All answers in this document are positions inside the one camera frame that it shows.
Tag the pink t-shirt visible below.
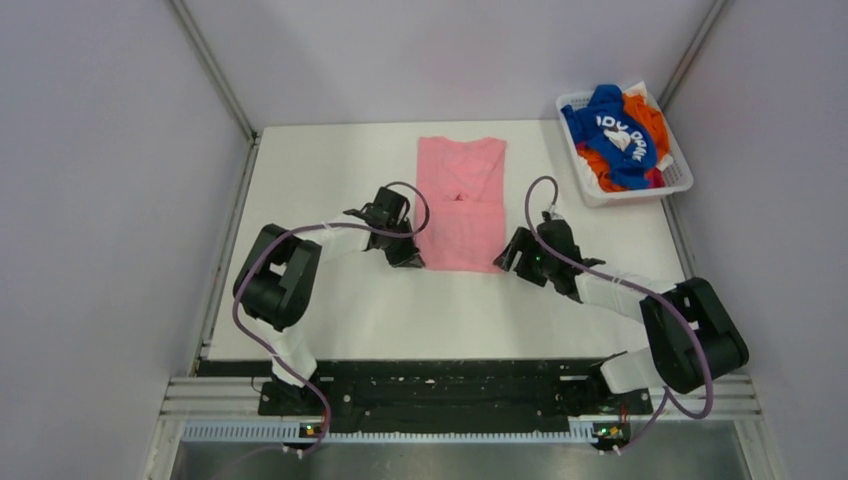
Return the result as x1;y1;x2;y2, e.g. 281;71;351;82
415;137;507;274

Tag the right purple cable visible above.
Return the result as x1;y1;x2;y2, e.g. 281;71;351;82
524;175;717;455

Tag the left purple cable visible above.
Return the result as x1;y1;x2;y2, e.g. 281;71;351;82
231;180;432;458

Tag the orange t-shirt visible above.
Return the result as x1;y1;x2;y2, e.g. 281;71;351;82
576;91;672;193

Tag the white slotted cable duct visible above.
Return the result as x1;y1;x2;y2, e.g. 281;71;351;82
181;416;616;445

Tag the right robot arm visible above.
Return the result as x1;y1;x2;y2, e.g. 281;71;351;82
493;213;750;412

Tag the purple cable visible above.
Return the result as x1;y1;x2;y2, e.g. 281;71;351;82
524;175;717;455
231;180;432;458

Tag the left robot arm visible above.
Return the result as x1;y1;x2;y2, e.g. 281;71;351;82
231;182;432;418

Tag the white plastic basket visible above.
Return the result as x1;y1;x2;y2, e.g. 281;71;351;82
555;83;694;207

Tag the red t-shirt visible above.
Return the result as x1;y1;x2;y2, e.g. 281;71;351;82
645;168;666;189

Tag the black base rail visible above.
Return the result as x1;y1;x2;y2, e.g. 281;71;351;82
195;356;723;436

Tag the blue printed t-shirt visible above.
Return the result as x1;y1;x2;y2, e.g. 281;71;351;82
560;84;659;192

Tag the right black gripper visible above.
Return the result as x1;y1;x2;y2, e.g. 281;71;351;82
494;226;557;286

